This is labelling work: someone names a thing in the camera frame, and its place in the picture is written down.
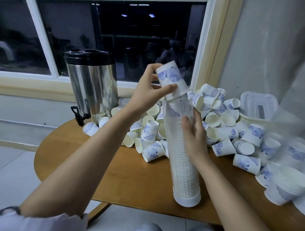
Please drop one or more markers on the person's right hand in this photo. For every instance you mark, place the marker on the person's right hand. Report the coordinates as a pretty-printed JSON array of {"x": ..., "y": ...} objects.
[{"x": 196, "y": 143}]

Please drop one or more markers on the person's left hand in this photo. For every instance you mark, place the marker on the person's left hand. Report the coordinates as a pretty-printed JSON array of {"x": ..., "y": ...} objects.
[{"x": 145, "y": 95}]

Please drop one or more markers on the single blue-printed paper cup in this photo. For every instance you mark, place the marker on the single blue-printed paper cup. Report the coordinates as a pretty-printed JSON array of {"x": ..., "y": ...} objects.
[{"x": 169, "y": 76}]

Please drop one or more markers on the clear plastic cup dispenser tube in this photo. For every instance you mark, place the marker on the clear plastic cup dispenser tube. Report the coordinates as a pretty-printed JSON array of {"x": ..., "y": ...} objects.
[{"x": 174, "y": 114}]

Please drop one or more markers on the pile of paper cups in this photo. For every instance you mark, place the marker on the pile of paper cups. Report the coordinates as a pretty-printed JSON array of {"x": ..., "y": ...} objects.
[{"x": 233, "y": 138}]

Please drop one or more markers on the person's left forearm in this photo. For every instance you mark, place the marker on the person's left forearm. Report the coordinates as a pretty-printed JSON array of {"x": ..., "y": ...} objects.
[{"x": 78, "y": 171}]

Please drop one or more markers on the person's right forearm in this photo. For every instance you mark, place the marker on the person's right forearm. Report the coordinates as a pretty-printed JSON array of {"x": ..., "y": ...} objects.
[{"x": 231, "y": 200}]

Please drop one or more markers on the person's grey shirt sleeve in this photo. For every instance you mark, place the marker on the person's grey shirt sleeve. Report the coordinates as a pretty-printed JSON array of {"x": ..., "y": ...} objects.
[{"x": 43, "y": 222}]

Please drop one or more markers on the stainless steel water dispenser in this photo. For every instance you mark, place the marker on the stainless steel water dispenser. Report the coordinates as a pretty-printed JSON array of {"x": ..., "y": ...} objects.
[{"x": 93, "y": 83}]

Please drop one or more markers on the white framed window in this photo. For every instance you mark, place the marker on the white framed window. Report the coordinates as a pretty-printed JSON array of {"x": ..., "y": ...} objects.
[{"x": 119, "y": 38}]

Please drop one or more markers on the white plastic lid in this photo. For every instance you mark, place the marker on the white plastic lid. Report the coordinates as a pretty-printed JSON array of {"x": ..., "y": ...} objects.
[{"x": 259, "y": 104}]

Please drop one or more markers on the clear plastic bag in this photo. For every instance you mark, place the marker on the clear plastic bag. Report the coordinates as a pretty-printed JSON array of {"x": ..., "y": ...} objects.
[{"x": 291, "y": 114}]

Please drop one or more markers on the wooden table leg frame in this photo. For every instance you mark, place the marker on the wooden table leg frame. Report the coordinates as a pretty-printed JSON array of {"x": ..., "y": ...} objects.
[{"x": 95, "y": 212}]

